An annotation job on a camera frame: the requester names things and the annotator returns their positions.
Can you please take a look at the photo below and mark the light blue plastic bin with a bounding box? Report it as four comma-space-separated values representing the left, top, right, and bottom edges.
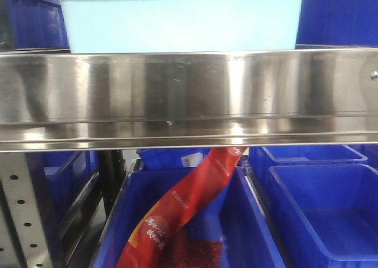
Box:
59, 0, 302, 53

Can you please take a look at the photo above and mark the dark blue bin rear middle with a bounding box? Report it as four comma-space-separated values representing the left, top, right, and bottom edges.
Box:
136, 148, 211, 169

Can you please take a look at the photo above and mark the dark blue bin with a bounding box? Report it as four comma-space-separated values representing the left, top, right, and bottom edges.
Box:
296, 0, 377, 47
136, 148, 211, 169
268, 165, 377, 267
43, 150, 100, 221
93, 166, 286, 268
248, 145, 368, 174
7, 0, 69, 49

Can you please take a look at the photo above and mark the dark blue bin bottom middle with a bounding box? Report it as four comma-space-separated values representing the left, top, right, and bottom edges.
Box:
93, 166, 286, 268

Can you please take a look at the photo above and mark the dark blue bin rear right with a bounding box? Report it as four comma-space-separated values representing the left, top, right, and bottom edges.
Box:
248, 145, 368, 174

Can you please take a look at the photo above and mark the red snack bag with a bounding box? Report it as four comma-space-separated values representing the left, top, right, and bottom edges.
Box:
116, 146, 246, 267

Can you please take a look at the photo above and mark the dark blue bin bottom left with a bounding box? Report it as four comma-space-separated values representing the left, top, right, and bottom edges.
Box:
43, 150, 100, 221

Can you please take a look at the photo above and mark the dark blue bin bottom right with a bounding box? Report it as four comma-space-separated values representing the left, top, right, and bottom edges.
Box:
268, 165, 377, 267

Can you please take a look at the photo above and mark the dark blue bin lower right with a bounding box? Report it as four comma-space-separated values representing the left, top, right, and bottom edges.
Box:
296, 0, 377, 47

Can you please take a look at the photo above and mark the dark blue bin lower left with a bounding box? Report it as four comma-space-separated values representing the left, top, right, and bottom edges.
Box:
7, 0, 69, 49

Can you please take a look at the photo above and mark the stainless steel shelf front rail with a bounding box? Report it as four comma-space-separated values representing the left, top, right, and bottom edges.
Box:
1, 48, 377, 152

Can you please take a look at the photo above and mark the perforated steel shelf post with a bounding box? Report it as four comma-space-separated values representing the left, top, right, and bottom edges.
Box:
1, 153, 53, 267

